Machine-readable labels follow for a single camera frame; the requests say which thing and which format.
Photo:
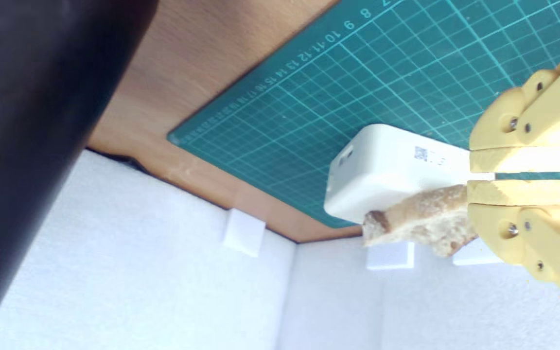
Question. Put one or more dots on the black two-slot toaster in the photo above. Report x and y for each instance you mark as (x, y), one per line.
(27, 97)

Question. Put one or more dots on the green cutting mat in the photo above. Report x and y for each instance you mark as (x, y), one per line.
(382, 73)

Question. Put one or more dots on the white block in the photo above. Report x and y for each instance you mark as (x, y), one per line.
(382, 170)

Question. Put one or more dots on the brown bread slice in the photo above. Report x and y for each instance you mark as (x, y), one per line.
(421, 218)

